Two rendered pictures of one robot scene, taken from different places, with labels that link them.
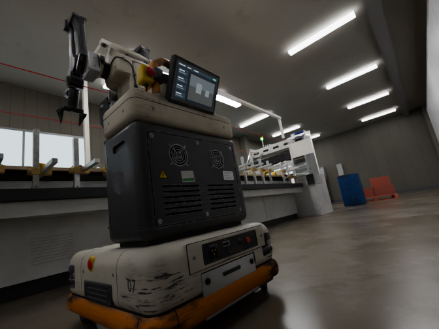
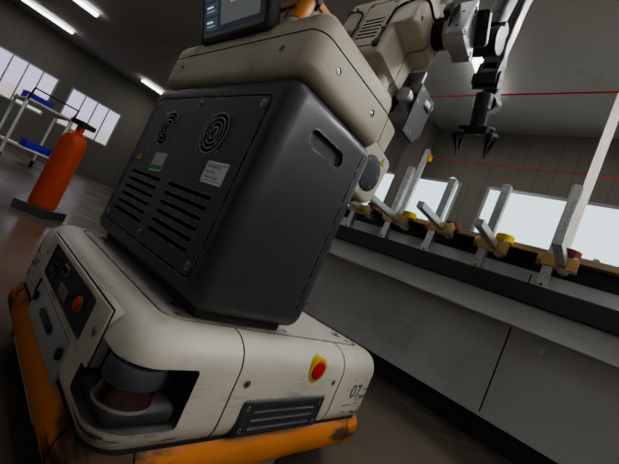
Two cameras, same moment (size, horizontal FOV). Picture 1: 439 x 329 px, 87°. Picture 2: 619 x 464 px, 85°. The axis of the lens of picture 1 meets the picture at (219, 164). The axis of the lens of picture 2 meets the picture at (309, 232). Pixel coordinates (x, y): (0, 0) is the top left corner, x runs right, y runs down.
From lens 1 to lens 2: 1.36 m
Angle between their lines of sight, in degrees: 91
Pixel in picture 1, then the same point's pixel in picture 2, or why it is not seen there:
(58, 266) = (387, 349)
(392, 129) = not seen: outside the picture
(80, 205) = (417, 278)
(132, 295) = not seen: hidden behind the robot
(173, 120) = (193, 75)
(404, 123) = not seen: outside the picture
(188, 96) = (221, 18)
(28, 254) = (368, 316)
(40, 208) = (377, 262)
